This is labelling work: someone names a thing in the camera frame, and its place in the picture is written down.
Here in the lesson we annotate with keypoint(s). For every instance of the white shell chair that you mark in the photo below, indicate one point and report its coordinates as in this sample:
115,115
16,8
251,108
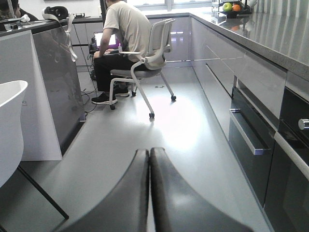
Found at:
11,137

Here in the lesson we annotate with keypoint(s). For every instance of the black VR headset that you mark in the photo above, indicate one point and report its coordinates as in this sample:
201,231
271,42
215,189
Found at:
59,13

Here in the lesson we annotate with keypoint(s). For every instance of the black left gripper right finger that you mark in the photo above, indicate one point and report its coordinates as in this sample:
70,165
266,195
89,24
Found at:
177,207

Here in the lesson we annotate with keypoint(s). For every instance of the black built-in oven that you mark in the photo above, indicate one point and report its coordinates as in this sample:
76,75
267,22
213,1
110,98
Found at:
275,162

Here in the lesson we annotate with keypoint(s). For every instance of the grey kitchen island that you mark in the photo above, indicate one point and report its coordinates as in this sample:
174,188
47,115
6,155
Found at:
52,110

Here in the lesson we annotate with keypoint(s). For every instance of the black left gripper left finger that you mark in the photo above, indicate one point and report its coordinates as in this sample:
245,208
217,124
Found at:
125,208

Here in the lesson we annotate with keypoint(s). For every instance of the green apple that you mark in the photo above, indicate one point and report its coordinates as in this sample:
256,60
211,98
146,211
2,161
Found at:
227,7

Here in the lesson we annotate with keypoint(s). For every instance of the grey rolling office chair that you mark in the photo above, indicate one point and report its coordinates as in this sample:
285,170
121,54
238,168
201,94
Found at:
149,65

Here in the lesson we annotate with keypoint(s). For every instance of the seated person in beige shirt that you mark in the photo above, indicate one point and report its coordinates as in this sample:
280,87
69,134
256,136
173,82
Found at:
132,29

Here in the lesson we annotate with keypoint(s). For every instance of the black fruit rack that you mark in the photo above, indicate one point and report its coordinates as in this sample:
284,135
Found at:
216,6

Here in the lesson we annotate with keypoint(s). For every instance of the orange fruit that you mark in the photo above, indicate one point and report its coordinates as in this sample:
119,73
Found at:
236,8

